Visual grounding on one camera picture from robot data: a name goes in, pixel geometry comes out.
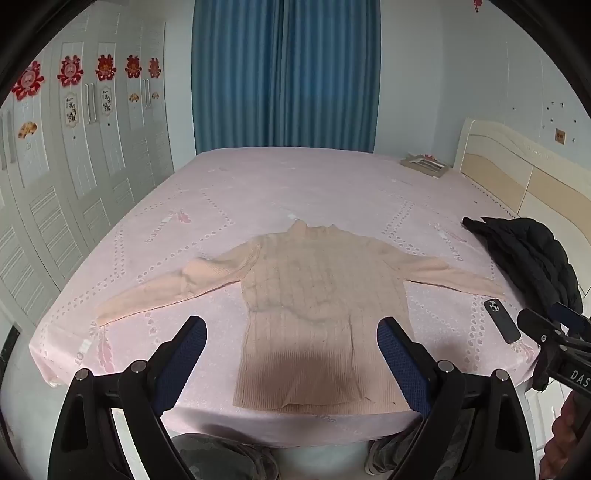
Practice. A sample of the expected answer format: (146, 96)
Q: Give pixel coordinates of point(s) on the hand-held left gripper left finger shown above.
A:
(184, 360)

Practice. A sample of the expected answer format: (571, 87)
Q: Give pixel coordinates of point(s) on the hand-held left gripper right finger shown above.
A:
(401, 364)

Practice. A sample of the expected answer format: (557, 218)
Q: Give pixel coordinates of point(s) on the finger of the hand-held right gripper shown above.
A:
(572, 321)
(538, 325)

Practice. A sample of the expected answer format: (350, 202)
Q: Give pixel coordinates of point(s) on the beige knit sweater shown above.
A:
(314, 295)

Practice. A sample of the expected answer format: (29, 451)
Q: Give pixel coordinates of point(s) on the person's right hand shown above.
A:
(568, 438)

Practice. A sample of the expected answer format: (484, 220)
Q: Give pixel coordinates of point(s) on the black smartphone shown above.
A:
(503, 321)

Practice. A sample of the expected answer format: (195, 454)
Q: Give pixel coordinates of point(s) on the black puffer jacket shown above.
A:
(531, 258)

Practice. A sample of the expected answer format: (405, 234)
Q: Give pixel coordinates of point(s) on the cream bed headboard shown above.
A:
(517, 170)

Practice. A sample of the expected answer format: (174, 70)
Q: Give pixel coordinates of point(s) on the pink patterned bed sheet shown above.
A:
(277, 194)

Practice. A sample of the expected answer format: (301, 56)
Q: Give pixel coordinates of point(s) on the flat cardboard box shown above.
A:
(425, 165)

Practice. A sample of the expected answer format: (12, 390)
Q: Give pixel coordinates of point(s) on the white wardrobe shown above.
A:
(69, 194)

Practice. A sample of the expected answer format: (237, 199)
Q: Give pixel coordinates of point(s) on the red paper wardrobe decoration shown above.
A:
(70, 70)
(105, 67)
(133, 67)
(27, 81)
(154, 68)

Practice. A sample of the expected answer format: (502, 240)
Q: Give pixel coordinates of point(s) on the blue curtain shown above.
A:
(286, 74)

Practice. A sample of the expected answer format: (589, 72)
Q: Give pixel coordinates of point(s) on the orange wall socket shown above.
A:
(560, 136)

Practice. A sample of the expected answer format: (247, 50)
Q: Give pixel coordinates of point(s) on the red wall decoration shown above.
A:
(478, 4)

